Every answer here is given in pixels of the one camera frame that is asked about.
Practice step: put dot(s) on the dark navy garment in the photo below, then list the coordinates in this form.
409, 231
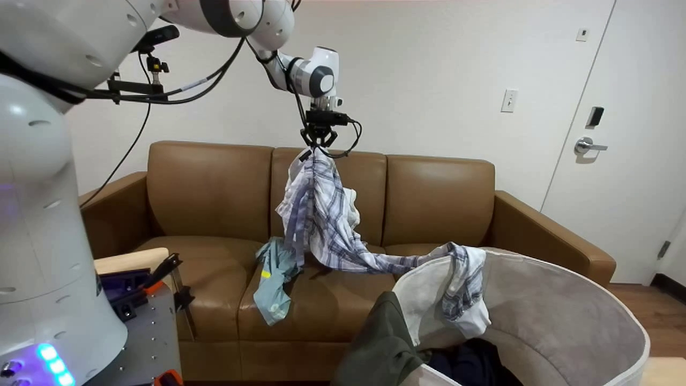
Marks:
472, 364

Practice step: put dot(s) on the white fabric laundry bag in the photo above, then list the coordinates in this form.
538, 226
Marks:
552, 326

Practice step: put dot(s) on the light blue t-shirt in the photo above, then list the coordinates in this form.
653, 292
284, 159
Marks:
279, 264

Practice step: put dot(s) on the dark green garment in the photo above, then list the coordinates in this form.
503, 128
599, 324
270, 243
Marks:
382, 355

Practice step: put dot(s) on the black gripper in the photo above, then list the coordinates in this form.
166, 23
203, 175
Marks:
319, 128

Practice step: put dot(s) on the blue plaid shirt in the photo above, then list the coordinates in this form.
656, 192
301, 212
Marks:
319, 217

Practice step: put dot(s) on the beige block on table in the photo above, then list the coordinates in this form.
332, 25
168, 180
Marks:
135, 260

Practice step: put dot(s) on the white light switch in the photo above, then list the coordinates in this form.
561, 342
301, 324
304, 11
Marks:
508, 101

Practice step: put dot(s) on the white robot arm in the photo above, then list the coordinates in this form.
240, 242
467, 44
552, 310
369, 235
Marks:
55, 324

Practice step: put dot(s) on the grey perforated robot table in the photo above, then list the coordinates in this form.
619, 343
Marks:
150, 355

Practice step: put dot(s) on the black camera on mount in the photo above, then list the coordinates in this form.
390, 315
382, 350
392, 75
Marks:
150, 91

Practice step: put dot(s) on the white door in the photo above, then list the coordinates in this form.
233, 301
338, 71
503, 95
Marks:
629, 198

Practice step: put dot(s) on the brown leather couch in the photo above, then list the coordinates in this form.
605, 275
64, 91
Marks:
214, 205

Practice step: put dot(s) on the black door card reader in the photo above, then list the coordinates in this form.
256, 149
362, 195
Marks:
594, 117

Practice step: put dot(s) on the silver door handle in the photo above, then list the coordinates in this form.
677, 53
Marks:
586, 147

